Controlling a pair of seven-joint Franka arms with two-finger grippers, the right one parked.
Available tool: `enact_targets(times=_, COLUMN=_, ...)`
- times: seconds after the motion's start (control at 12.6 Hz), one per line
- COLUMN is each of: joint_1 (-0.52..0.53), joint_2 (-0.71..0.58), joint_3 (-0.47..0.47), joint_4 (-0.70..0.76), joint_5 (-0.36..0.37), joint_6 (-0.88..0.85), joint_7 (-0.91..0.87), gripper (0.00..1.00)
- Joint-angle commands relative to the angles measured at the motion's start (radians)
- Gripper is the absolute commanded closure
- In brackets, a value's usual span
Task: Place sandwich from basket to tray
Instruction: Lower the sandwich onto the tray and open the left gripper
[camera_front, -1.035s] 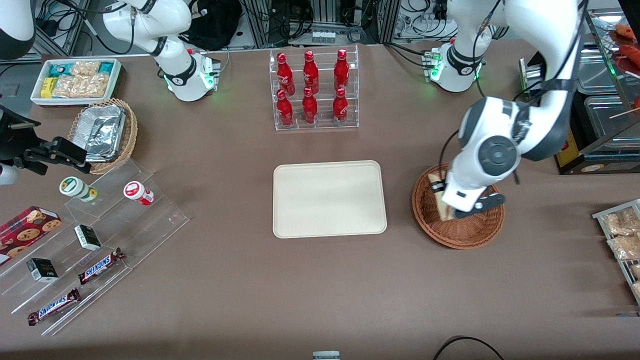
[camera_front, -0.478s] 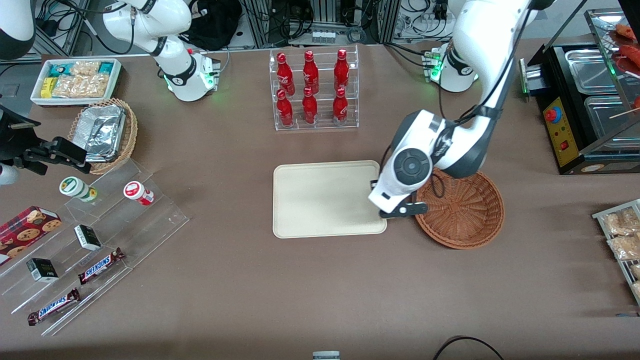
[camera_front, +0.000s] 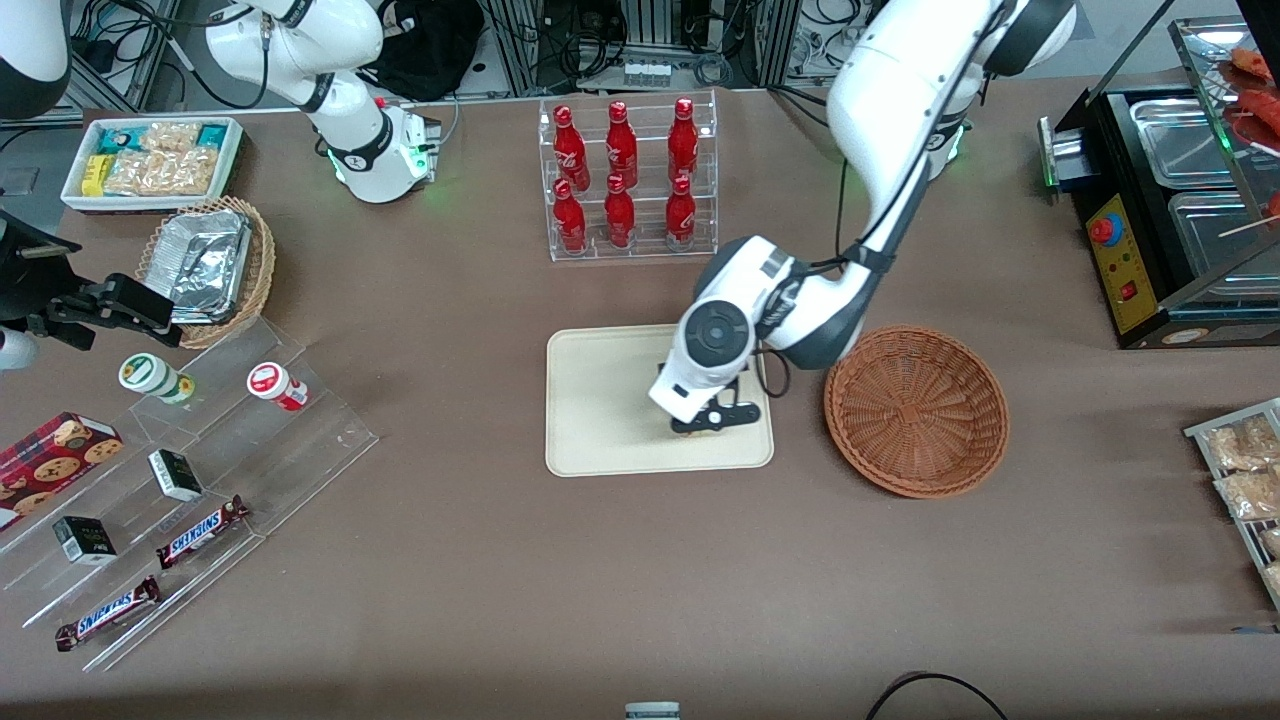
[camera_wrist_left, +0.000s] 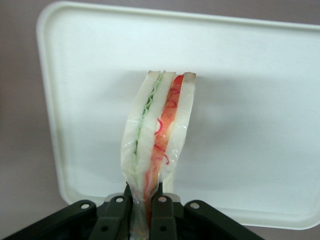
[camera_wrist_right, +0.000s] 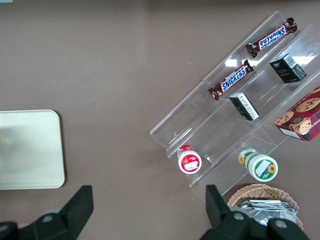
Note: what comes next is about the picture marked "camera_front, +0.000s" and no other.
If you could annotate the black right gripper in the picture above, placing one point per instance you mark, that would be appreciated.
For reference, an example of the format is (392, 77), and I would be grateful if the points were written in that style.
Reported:
(28, 268)

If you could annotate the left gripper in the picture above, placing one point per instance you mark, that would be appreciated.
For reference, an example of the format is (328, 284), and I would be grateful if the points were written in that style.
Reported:
(660, 367)

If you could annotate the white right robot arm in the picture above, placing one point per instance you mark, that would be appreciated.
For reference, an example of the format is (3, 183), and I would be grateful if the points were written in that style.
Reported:
(360, 140)

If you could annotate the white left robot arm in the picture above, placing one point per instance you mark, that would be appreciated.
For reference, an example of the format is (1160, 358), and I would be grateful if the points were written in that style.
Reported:
(900, 90)

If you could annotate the aluminium foil tray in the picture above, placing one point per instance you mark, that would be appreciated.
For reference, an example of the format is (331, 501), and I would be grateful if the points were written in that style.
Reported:
(205, 260)

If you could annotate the cream plastic tray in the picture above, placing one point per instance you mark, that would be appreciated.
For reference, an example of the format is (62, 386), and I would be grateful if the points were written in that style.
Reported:
(600, 400)

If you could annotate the light wicker basket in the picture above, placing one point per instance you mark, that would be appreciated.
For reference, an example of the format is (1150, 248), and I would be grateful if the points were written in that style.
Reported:
(262, 270)

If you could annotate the brown wicker basket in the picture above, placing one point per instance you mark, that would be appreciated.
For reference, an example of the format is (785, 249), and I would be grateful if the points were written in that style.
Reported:
(915, 410)

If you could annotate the tray of packaged snacks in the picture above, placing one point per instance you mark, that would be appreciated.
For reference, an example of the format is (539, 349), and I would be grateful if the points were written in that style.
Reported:
(1205, 432)

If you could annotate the green lid sunflower jar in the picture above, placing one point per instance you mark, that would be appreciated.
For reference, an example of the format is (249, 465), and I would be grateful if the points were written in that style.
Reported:
(150, 375)

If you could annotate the white plastic bin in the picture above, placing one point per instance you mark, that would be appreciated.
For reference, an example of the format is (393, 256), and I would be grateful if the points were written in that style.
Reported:
(80, 200)

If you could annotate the yellow snack packet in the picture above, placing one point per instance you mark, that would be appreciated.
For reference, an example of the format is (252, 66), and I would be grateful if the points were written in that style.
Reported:
(92, 178)

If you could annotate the red plaid cookie box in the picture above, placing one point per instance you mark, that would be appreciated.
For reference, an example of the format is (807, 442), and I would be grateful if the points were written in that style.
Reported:
(50, 460)

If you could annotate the teal snack packet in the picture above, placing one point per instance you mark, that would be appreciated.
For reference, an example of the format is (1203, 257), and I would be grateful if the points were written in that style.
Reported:
(113, 140)
(212, 133)

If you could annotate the red lid jar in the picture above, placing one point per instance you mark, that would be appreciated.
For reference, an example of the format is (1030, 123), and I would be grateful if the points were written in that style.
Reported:
(272, 383)

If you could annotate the small black box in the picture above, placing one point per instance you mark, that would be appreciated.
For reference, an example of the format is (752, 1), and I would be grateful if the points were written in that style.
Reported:
(85, 542)
(175, 478)

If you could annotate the clear acrylic bottle rack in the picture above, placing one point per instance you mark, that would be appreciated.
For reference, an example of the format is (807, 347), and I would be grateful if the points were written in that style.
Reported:
(645, 240)

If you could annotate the red soda bottle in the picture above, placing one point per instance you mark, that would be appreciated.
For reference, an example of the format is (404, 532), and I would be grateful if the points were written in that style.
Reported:
(680, 215)
(619, 215)
(570, 220)
(621, 145)
(568, 145)
(683, 140)

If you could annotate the clear acrylic tiered stand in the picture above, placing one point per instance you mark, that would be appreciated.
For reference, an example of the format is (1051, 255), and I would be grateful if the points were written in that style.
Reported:
(300, 440)

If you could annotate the Snickers chocolate bar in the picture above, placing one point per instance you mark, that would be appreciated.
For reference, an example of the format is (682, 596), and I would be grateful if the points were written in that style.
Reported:
(105, 613)
(200, 532)

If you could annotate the small grey box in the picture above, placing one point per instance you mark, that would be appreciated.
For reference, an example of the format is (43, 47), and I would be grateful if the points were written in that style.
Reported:
(652, 711)

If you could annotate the white power strip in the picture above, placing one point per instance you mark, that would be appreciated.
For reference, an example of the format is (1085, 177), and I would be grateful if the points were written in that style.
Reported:
(645, 73)

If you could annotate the black bag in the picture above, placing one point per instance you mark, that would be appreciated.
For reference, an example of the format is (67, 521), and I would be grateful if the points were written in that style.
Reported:
(430, 50)

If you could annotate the red emergency button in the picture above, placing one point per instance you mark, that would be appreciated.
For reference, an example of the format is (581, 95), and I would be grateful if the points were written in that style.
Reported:
(1103, 230)

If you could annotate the black food warmer machine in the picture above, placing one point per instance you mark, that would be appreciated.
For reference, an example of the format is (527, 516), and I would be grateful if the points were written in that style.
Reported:
(1130, 270)

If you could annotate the clear fried snack bag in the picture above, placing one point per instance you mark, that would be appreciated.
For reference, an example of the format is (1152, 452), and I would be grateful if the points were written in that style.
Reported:
(1272, 542)
(1250, 495)
(1240, 445)

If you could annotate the steel warmer pan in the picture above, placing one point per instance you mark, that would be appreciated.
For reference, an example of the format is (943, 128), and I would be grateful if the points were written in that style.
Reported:
(1220, 240)
(1180, 135)

